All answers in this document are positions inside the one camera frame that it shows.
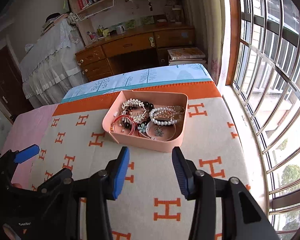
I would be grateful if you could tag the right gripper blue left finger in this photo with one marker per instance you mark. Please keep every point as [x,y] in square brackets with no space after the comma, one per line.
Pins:
[117,170]

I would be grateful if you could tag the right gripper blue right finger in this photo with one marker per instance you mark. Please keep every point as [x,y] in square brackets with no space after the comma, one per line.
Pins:
[184,172]

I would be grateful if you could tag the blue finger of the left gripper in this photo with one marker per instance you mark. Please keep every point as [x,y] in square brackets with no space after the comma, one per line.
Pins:
[26,154]

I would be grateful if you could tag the silver rhinestone leaf hair comb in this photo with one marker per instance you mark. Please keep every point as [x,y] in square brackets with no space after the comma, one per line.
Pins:
[136,109]

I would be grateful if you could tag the gold round brooch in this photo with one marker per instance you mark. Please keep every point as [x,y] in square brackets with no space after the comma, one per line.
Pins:
[178,108]

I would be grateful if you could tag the blue flower earring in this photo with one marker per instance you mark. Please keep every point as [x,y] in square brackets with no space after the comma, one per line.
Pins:
[142,128]

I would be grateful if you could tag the pink plastic jewelry tray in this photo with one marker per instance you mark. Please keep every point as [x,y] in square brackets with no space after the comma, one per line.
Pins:
[123,130]

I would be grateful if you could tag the pink bedsheet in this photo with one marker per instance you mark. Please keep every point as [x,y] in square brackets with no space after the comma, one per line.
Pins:
[28,129]

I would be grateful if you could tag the orange grey H blanket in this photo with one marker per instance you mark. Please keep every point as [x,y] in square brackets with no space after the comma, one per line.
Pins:
[151,205]

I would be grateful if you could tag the white lace cloth cover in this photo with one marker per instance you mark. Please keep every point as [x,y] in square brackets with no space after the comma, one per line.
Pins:
[50,69]

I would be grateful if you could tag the blue white tree bedsheet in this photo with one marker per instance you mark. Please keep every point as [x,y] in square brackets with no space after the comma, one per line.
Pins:
[181,73]

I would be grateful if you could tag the stack of books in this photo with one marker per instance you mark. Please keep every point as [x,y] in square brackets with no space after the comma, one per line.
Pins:
[186,56]

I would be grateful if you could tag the wooden desk with drawers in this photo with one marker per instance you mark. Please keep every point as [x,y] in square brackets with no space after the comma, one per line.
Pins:
[136,49]

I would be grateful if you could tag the metal window grille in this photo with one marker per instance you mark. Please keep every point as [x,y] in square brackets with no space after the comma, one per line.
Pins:
[267,83]

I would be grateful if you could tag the white mug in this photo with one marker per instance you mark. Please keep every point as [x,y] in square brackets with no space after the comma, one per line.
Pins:
[120,29]

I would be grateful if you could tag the wooden bookshelf with books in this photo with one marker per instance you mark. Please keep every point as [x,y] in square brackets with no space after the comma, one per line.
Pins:
[91,16]

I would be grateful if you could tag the beige curtain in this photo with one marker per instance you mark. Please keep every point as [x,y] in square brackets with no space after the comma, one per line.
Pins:
[211,20]

